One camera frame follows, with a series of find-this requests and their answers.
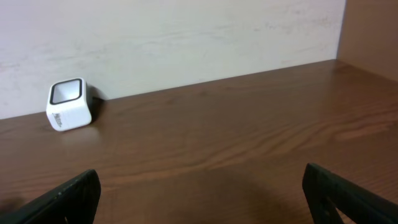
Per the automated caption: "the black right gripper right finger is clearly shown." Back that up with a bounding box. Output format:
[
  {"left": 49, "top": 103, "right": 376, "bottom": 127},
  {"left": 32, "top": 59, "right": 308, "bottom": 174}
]
[{"left": 302, "top": 163, "right": 397, "bottom": 224}]

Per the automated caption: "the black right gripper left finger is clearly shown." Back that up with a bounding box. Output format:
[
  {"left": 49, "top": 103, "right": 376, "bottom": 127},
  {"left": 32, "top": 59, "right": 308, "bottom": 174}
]
[{"left": 1, "top": 169, "right": 101, "bottom": 224}]

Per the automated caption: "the white barcode scanner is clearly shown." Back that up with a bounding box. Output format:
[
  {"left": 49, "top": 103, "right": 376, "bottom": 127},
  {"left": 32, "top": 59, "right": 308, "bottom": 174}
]
[{"left": 46, "top": 78, "right": 92, "bottom": 132}]

